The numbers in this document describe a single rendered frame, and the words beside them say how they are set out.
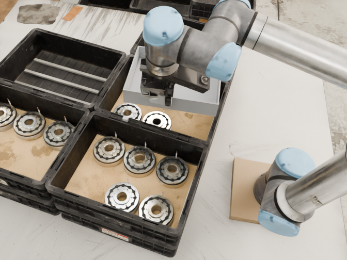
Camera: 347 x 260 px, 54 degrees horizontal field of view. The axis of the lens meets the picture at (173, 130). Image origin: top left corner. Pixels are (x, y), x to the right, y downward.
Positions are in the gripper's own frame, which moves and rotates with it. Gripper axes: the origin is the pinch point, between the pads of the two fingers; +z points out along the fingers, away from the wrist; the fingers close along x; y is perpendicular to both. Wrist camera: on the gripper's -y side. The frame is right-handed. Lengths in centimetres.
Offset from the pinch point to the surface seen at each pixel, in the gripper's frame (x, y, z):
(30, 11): -68, 79, 59
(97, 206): 30.5, 16.0, 6.1
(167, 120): -3.4, 0.8, 23.9
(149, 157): 12.0, 4.9, 18.8
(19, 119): 3, 51, 22
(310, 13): -181, -113, 168
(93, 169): 17.8, 22.2, 20.3
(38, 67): -23, 54, 33
